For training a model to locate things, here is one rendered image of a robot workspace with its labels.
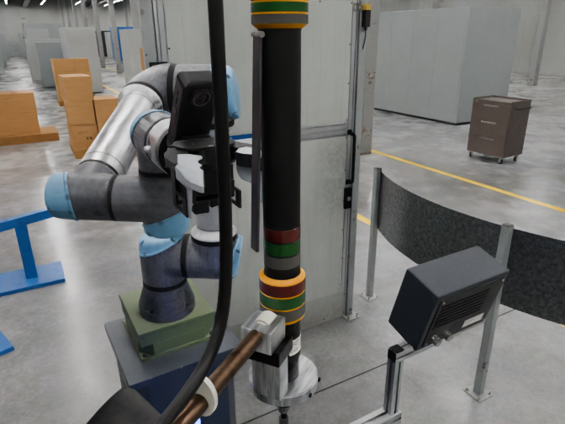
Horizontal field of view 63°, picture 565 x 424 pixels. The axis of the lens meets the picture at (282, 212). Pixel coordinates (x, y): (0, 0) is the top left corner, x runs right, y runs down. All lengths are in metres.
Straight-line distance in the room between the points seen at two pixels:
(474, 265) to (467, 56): 9.11
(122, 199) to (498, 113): 6.85
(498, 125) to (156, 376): 6.59
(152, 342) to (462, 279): 0.80
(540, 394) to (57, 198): 2.63
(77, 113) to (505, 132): 6.34
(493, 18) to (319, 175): 8.36
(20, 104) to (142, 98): 8.66
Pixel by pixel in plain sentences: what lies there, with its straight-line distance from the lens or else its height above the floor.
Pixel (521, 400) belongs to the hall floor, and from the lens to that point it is 2.89.
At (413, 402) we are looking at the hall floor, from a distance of 2.69.
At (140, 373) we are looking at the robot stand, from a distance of 1.28.
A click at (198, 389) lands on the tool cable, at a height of 1.56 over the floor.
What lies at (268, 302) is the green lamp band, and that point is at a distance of 0.43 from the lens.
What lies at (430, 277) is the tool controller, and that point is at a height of 1.24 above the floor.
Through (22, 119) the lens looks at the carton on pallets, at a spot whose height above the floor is 0.42.
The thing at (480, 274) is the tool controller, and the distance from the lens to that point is 1.25.
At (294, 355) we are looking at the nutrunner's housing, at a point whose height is 1.50.
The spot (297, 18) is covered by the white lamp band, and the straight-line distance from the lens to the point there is 0.36.
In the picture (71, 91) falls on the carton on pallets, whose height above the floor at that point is 1.02.
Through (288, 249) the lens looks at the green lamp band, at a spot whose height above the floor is 1.61.
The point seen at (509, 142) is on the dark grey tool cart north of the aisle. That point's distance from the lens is 7.39.
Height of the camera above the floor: 1.79
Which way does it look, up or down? 21 degrees down
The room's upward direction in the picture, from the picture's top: 1 degrees counter-clockwise
